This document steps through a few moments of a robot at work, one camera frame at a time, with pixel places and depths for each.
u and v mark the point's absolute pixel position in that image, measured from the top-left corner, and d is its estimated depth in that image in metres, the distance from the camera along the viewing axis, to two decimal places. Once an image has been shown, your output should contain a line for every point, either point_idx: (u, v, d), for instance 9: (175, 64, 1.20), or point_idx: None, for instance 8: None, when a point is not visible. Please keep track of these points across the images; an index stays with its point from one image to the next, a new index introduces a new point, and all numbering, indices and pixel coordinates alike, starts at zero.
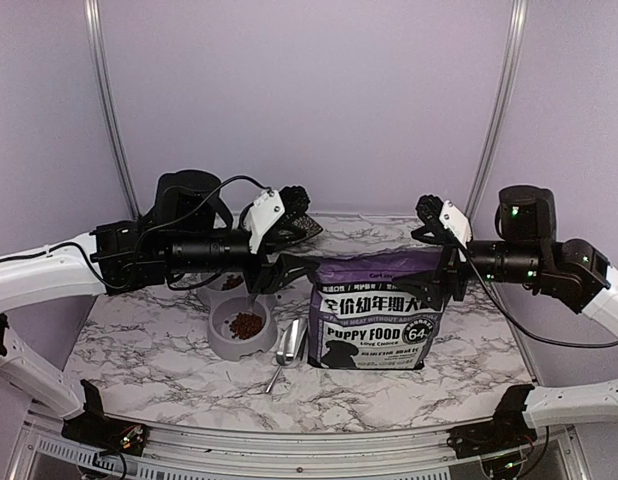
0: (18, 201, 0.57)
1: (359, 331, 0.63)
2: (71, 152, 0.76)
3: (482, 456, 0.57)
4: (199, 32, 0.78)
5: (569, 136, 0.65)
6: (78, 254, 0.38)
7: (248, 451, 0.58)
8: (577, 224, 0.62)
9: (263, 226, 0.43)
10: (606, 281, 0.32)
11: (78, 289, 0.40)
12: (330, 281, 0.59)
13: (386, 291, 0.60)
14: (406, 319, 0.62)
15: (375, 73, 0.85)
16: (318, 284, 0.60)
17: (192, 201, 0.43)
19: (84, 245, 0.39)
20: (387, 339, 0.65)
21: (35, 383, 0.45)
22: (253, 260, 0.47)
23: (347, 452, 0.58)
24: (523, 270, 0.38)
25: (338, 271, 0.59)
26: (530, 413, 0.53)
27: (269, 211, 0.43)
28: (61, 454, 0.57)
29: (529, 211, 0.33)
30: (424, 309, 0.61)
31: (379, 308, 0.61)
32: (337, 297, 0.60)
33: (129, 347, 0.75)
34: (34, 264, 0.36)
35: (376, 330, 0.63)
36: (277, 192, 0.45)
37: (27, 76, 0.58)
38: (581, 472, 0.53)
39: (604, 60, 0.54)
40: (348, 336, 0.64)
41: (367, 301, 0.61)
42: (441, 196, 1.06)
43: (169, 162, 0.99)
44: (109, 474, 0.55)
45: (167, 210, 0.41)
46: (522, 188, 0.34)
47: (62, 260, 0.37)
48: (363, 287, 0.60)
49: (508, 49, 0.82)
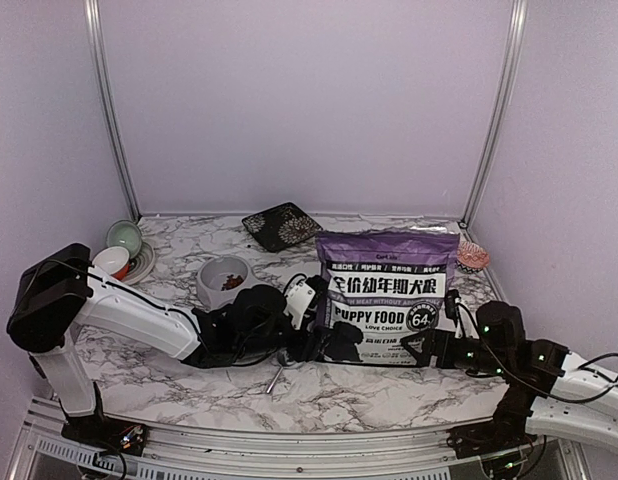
0: (20, 201, 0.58)
1: (364, 312, 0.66)
2: (71, 150, 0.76)
3: (482, 456, 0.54)
4: (199, 33, 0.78)
5: (570, 135, 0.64)
6: (189, 329, 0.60)
7: (248, 451, 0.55)
8: (574, 225, 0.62)
9: (304, 305, 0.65)
10: (560, 370, 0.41)
11: (154, 341, 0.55)
12: (340, 258, 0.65)
13: (390, 272, 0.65)
14: (409, 302, 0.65)
15: (375, 72, 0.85)
16: (327, 262, 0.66)
17: (263, 315, 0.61)
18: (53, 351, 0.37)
19: (186, 321, 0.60)
20: (391, 324, 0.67)
21: (67, 373, 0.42)
22: (296, 337, 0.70)
23: (348, 452, 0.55)
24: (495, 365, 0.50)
25: (348, 251, 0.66)
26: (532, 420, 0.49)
27: (304, 296, 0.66)
28: (61, 454, 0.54)
29: (498, 328, 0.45)
30: (426, 293, 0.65)
31: (385, 290, 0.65)
32: (345, 275, 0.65)
33: (130, 347, 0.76)
34: (157, 315, 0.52)
35: (381, 313, 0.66)
36: (304, 283, 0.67)
37: (26, 71, 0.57)
38: (581, 472, 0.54)
39: (605, 58, 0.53)
40: (353, 316, 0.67)
41: (373, 282, 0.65)
42: (441, 196, 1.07)
43: (169, 163, 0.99)
44: (109, 474, 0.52)
45: (245, 321, 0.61)
46: (496, 308, 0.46)
47: (176, 325, 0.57)
48: (369, 267, 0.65)
49: (508, 49, 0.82)
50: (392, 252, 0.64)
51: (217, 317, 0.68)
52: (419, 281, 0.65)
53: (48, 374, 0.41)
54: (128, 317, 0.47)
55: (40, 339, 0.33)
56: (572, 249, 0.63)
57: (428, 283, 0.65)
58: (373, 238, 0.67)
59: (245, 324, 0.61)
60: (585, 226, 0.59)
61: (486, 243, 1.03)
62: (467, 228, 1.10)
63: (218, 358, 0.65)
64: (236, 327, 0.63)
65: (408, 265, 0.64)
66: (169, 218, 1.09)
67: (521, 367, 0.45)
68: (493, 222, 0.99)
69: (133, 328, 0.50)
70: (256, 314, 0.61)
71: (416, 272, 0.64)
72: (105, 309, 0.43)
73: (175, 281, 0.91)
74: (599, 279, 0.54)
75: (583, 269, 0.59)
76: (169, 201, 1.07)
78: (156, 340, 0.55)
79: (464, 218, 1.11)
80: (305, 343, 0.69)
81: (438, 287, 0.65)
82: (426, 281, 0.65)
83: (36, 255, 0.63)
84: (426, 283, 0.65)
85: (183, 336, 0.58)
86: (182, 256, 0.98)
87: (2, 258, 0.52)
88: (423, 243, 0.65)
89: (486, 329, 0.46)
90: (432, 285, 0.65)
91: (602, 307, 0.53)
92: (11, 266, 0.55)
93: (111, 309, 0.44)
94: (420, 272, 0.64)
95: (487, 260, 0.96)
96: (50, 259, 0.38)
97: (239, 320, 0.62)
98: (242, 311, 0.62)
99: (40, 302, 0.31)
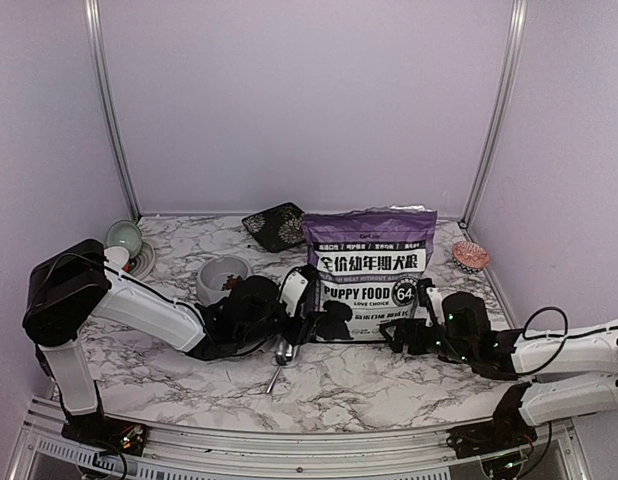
0: (19, 201, 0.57)
1: (352, 289, 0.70)
2: (71, 150, 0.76)
3: (482, 456, 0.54)
4: (198, 32, 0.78)
5: (570, 135, 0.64)
6: (195, 321, 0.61)
7: (248, 451, 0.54)
8: (574, 225, 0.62)
9: (297, 295, 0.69)
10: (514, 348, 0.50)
11: (160, 333, 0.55)
12: (326, 240, 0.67)
13: (374, 251, 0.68)
14: (393, 277, 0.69)
15: (375, 72, 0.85)
16: (314, 244, 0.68)
17: (258, 304, 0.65)
18: (66, 345, 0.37)
19: (191, 313, 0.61)
20: (378, 299, 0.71)
21: (76, 369, 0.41)
22: (290, 323, 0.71)
23: (347, 452, 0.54)
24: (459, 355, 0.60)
25: (333, 232, 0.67)
26: (526, 410, 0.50)
27: (297, 283, 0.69)
28: (60, 454, 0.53)
29: (458, 316, 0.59)
30: (408, 267, 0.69)
31: (370, 268, 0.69)
32: (331, 255, 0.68)
33: (129, 347, 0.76)
34: (166, 306, 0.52)
35: (367, 289, 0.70)
36: (296, 271, 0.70)
37: (25, 70, 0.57)
38: (581, 471, 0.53)
39: (605, 57, 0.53)
40: (341, 294, 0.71)
41: (358, 261, 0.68)
42: (441, 196, 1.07)
43: (169, 163, 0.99)
44: (109, 474, 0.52)
45: (242, 311, 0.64)
46: (454, 300, 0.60)
47: (184, 317, 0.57)
48: (353, 246, 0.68)
49: (508, 49, 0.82)
50: (375, 232, 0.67)
51: (216, 311, 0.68)
52: (401, 257, 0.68)
53: (54, 371, 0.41)
54: (139, 309, 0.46)
55: (56, 332, 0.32)
56: (571, 250, 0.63)
57: (410, 258, 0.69)
58: (356, 218, 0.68)
59: (242, 314, 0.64)
60: (585, 225, 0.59)
61: (485, 243, 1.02)
62: (467, 228, 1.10)
63: (219, 350, 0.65)
64: (233, 318, 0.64)
65: (390, 243, 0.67)
66: (169, 218, 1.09)
67: (482, 357, 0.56)
68: (493, 222, 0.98)
69: (145, 322, 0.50)
70: (253, 307, 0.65)
71: (398, 249, 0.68)
72: (122, 301, 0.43)
73: (175, 281, 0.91)
74: (599, 279, 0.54)
75: (582, 269, 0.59)
76: (169, 201, 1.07)
78: (163, 332, 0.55)
79: (464, 218, 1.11)
80: (300, 329, 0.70)
81: (419, 262, 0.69)
82: (408, 257, 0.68)
83: (36, 255, 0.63)
84: (407, 259, 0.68)
85: (191, 327, 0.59)
86: (181, 256, 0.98)
87: (1, 258, 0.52)
88: (404, 221, 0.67)
89: (450, 315, 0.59)
90: (414, 260, 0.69)
91: (602, 308, 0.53)
92: (11, 266, 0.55)
93: (125, 303, 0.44)
94: (402, 249, 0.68)
95: (487, 260, 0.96)
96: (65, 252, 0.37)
97: (237, 308, 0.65)
98: (238, 300, 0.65)
99: (60, 293, 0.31)
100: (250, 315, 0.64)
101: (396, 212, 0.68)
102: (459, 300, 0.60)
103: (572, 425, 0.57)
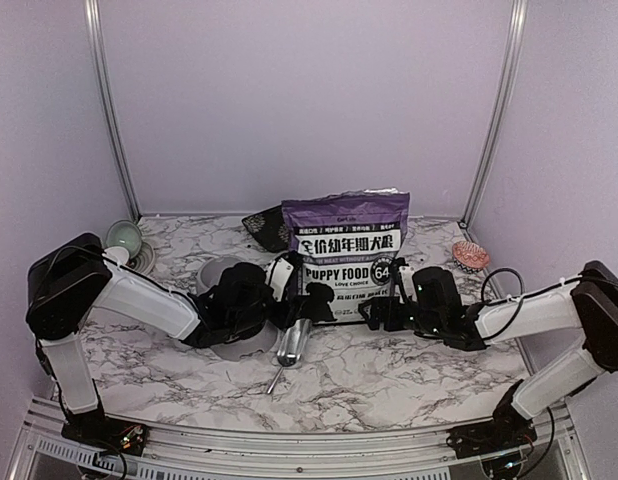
0: (19, 201, 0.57)
1: (333, 270, 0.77)
2: (71, 150, 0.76)
3: (482, 456, 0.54)
4: (198, 32, 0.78)
5: (570, 135, 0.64)
6: (190, 308, 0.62)
7: (248, 451, 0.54)
8: (574, 225, 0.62)
9: (283, 280, 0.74)
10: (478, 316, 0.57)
11: (161, 324, 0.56)
12: (306, 225, 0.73)
13: (352, 233, 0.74)
14: (371, 257, 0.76)
15: (375, 72, 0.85)
16: (296, 229, 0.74)
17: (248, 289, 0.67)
18: (69, 338, 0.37)
19: (187, 301, 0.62)
20: (358, 279, 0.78)
21: (77, 366, 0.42)
22: (279, 307, 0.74)
23: (347, 452, 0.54)
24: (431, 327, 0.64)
25: (312, 216, 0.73)
26: (519, 402, 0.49)
27: (284, 268, 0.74)
28: (61, 454, 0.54)
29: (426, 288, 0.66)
30: (384, 247, 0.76)
31: (348, 250, 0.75)
32: (311, 239, 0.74)
33: (129, 347, 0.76)
34: (164, 295, 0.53)
35: (347, 269, 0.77)
36: (282, 258, 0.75)
37: (25, 70, 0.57)
38: (582, 471, 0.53)
39: (606, 57, 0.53)
40: (323, 275, 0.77)
41: (337, 243, 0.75)
42: (441, 196, 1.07)
43: (169, 163, 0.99)
44: (109, 474, 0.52)
45: (232, 296, 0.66)
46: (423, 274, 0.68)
47: (181, 305, 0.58)
48: (332, 230, 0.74)
49: (508, 49, 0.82)
50: (352, 215, 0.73)
51: (206, 300, 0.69)
52: (377, 238, 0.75)
53: (56, 370, 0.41)
54: (140, 298, 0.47)
55: (57, 324, 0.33)
56: (571, 250, 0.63)
57: (385, 239, 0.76)
58: (333, 203, 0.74)
59: (233, 299, 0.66)
60: (585, 225, 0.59)
61: (486, 243, 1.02)
62: (467, 228, 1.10)
63: (215, 338, 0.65)
64: (225, 303, 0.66)
65: (367, 225, 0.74)
66: (169, 218, 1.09)
67: (451, 327, 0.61)
68: (493, 222, 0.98)
69: (145, 312, 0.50)
70: (242, 291, 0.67)
71: (374, 230, 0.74)
72: (123, 291, 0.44)
73: (175, 281, 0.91)
74: None
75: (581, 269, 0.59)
76: (169, 200, 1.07)
78: (164, 322, 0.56)
79: (464, 218, 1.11)
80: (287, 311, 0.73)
81: (394, 242, 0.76)
82: (384, 237, 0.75)
83: (36, 255, 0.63)
84: (383, 239, 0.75)
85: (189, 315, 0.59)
86: (181, 256, 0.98)
87: (1, 258, 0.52)
88: (378, 204, 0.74)
89: (420, 288, 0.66)
90: (390, 240, 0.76)
91: None
92: (10, 266, 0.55)
93: (126, 292, 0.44)
94: (378, 230, 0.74)
95: (487, 260, 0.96)
96: (65, 246, 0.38)
97: (227, 294, 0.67)
98: (229, 286, 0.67)
99: (63, 283, 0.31)
100: (240, 300, 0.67)
101: (371, 196, 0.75)
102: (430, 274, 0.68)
103: (572, 425, 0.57)
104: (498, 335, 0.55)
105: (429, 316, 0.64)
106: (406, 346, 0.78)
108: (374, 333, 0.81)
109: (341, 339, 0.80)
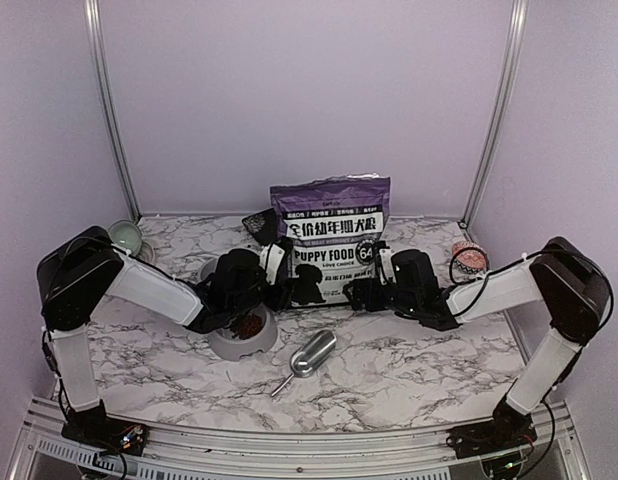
0: (19, 200, 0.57)
1: (320, 252, 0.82)
2: (71, 149, 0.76)
3: (482, 456, 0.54)
4: (198, 32, 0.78)
5: (570, 135, 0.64)
6: (193, 293, 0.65)
7: (248, 451, 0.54)
8: (574, 225, 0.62)
9: (276, 265, 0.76)
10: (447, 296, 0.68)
11: (167, 309, 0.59)
12: (293, 209, 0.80)
13: (337, 216, 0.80)
14: (356, 239, 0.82)
15: (375, 72, 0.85)
16: (284, 213, 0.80)
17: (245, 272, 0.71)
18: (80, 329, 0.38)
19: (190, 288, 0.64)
20: (344, 260, 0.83)
21: (82, 362, 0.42)
22: (273, 291, 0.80)
23: (347, 452, 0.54)
24: (408, 306, 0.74)
25: (299, 201, 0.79)
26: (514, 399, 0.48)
27: (275, 254, 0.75)
28: (61, 454, 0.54)
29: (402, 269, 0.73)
30: (368, 229, 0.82)
31: (334, 232, 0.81)
32: (298, 222, 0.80)
33: (129, 347, 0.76)
34: (170, 281, 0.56)
35: (333, 251, 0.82)
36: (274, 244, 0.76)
37: (25, 70, 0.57)
38: (581, 471, 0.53)
39: (605, 58, 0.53)
40: (311, 256, 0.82)
41: (323, 225, 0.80)
42: (441, 196, 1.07)
43: (168, 163, 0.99)
44: (109, 474, 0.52)
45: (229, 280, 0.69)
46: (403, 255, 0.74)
47: (185, 291, 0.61)
48: (317, 213, 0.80)
49: (508, 49, 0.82)
50: (336, 199, 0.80)
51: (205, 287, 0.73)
52: (361, 220, 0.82)
53: (61, 363, 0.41)
54: (148, 285, 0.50)
55: (71, 315, 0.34)
56: None
57: (369, 221, 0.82)
58: (318, 188, 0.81)
59: (230, 282, 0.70)
60: (585, 225, 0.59)
61: (486, 243, 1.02)
62: (467, 228, 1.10)
63: (218, 320, 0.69)
64: (223, 288, 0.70)
65: (350, 208, 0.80)
66: (169, 218, 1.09)
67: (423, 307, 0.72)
68: (493, 222, 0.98)
69: (151, 299, 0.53)
70: (240, 275, 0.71)
71: (358, 213, 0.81)
72: (133, 279, 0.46)
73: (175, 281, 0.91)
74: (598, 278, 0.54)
75: None
76: (169, 201, 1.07)
78: (170, 307, 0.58)
79: (464, 218, 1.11)
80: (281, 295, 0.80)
81: (377, 224, 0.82)
82: (367, 220, 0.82)
83: (36, 254, 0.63)
84: (366, 221, 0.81)
85: (192, 300, 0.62)
86: (182, 256, 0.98)
87: (1, 258, 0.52)
88: (361, 188, 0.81)
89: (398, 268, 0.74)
90: (373, 222, 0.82)
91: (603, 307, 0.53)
92: (10, 265, 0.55)
93: (137, 280, 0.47)
94: (361, 213, 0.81)
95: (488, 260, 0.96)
96: (74, 239, 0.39)
97: (225, 279, 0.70)
98: (226, 271, 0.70)
99: (74, 274, 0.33)
100: (238, 283, 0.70)
101: (353, 181, 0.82)
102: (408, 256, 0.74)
103: (572, 425, 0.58)
104: (465, 309, 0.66)
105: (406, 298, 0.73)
106: (406, 346, 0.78)
108: (374, 333, 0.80)
109: (342, 339, 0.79)
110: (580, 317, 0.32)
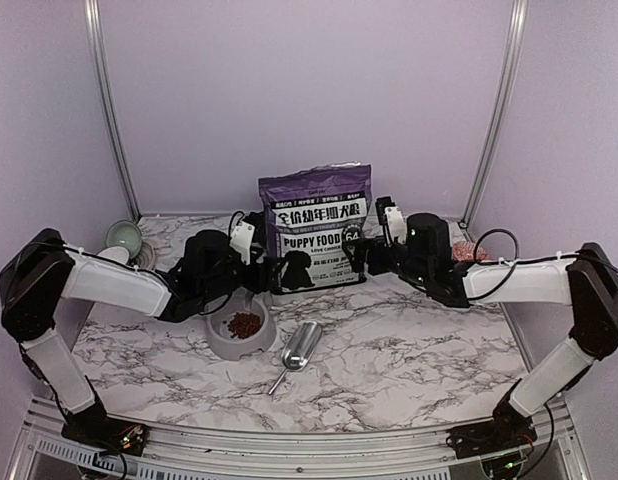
0: (19, 201, 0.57)
1: (308, 238, 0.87)
2: (71, 150, 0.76)
3: (482, 456, 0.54)
4: (198, 32, 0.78)
5: (570, 135, 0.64)
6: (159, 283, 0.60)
7: (248, 451, 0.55)
8: (574, 225, 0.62)
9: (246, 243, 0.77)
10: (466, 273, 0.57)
11: (132, 302, 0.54)
12: (280, 199, 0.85)
13: (322, 204, 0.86)
14: (340, 225, 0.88)
15: (374, 71, 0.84)
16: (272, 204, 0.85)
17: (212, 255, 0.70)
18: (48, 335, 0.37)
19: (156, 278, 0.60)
20: (331, 244, 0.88)
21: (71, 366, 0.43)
22: (250, 272, 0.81)
23: (347, 452, 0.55)
24: (418, 273, 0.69)
25: (287, 191, 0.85)
26: (518, 399, 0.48)
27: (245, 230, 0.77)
28: (61, 454, 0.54)
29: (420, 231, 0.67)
30: (352, 215, 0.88)
31: (320, 219, 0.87)
32: (287, 211, 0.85)
33: (129, 347, 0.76)
34: (129, 273, 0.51)
35: (320, 237, 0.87)
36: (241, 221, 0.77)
37: (26, 71, 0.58)
38: (581, 471, 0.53)
39: (604, 59, 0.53)
40: (300, 243, 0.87)
41: (310, 213, 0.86)
42: (441, 197, 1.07)
43: (168, 162, 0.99)
44: (109, 474, 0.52)
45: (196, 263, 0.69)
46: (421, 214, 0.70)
47: (149, 282, 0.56)
48: (304, 202, 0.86)
49: (508, 49, 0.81)
50: (321, 188, 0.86)
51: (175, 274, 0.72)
52: (345, 207, 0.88)
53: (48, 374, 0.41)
54: (102, 281, 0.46)
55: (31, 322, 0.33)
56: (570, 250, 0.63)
57: (352, 207, 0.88)
58: (304, 178, 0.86)
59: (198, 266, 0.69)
60: (584, 225, 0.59)
61: (486, 243, 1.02)
62: (467, 228, 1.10)
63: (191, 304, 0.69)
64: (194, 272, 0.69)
65: (334, 196, 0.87)
66: (169, 218, 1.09)
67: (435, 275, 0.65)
68: (493, 221, 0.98)
69: (112, 292, 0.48)
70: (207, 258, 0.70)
71: (342, 200, 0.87)
72: (87, 276, 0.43)
73: None
74: None
75: None
76: (169, 201, 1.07)
78: (134, 299, 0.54)
79: (464, 218, 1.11)
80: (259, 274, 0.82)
81: (361, 209, 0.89)
82: (351, 206, 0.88)
83: None
84: (350, 207, 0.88)
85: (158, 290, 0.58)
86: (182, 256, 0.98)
87: (3, 259, 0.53)
88: (344, 176, 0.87)
89: (413, 233, 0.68)
90: (356, 208, 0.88)
91: None
92: None
93: (93, 277, 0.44)
94: (345, 199, 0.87)
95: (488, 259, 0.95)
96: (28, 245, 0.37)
97: (194, 263, 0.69)
98: (193, 255, 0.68)
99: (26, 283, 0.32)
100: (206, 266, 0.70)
101: (336, 170, 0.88)
102: (425, 220, 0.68)
103: (572, 425, 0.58)
104: (484, 294, 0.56)
105: (417, 264, 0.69)
106: (406, 346, 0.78)
108: (374, 333, 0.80)
109: (341, 339, 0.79)
110: (603, 332, 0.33)
